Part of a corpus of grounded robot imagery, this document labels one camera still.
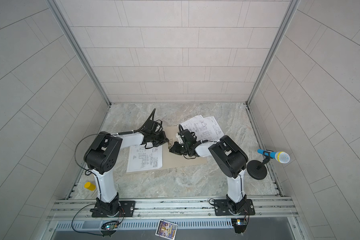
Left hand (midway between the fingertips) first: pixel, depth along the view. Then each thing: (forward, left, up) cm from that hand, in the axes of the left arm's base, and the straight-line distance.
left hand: (173, 137), depth 96 cm
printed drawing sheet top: (-15, +18, -1) cm, 23 cm away
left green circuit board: (-46, +24, +4) cm, 52 cm away
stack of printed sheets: (+8, -21, -1) cm, 23 cm away
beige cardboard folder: (-15, +1, -1) cm, 15 cm away
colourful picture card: (-47, 0, +2) cm, 48 cm away
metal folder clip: (-4, +2, 0) cm, 4 cm away
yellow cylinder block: (-31, +39, +4) cm, 50 cm away
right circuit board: (-45, -34, -1) cm, 57 cm away
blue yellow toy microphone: (-23, -49, +24) cm, 59 cm away
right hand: (-9, +2, -1) cm, 10 cm away
